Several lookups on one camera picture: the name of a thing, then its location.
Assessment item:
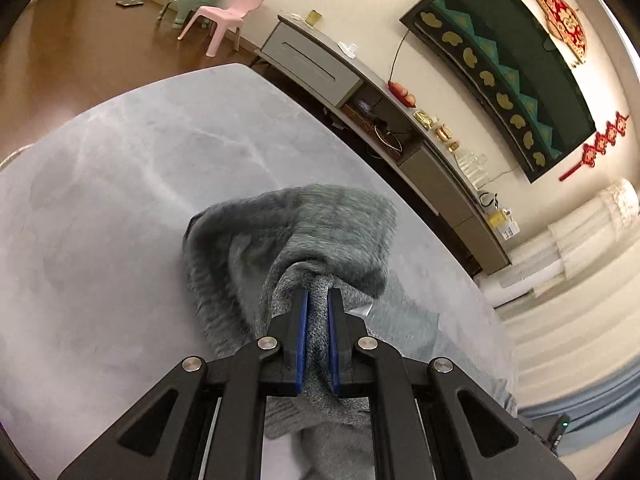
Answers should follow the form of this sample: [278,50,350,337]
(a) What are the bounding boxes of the grey knit garment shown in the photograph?
[182,184,518,479]

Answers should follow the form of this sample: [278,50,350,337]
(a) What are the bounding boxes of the blue window curtain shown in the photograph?
[518,361,639,456]

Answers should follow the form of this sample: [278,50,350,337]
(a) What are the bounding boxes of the cream window curtain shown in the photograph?
[497,237,639,408]

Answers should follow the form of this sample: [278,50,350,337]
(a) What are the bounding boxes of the yellow box on cabinet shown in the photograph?
[487,209,510,229]

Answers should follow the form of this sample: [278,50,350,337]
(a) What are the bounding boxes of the clear glass cups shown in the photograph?
[454,148,489,191]

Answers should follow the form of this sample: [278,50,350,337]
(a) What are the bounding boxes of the gold ornaments on cabinet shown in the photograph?
[413,110,460,153]

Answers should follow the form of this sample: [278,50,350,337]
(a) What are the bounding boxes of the red hanging knot ornament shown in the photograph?
[559,112,629,182]

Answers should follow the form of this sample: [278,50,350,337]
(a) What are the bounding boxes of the long grey tv cabinet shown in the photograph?
[256,13,510,274]

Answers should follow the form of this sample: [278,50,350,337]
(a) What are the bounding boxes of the red fruit plate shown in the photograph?
[387,81,416,108]

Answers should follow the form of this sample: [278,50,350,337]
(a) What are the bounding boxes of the small yellow cup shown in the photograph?
[305,10,322,27]

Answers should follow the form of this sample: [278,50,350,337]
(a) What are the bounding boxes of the round red gold ornament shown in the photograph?
[535,0,588,66]

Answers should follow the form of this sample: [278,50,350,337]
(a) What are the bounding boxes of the pink plastic chair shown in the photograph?
[178,0,265,58]

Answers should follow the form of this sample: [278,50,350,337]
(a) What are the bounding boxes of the wall television with pattern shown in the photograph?
[401,0,596,182]

